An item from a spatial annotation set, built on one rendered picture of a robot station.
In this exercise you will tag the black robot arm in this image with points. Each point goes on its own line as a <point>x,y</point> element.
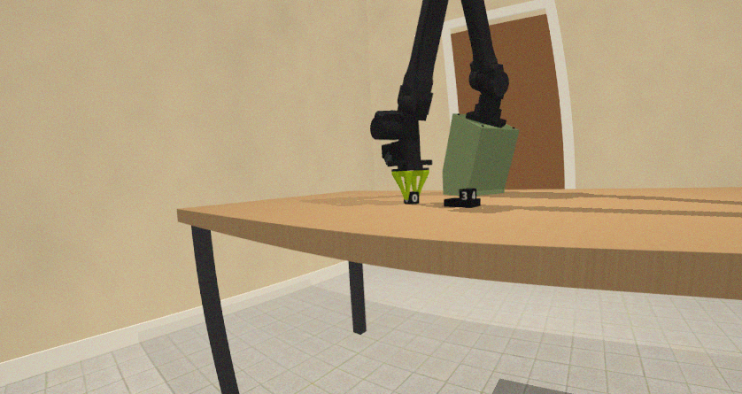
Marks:
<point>390,125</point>

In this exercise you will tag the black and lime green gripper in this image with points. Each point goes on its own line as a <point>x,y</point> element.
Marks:
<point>410,160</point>

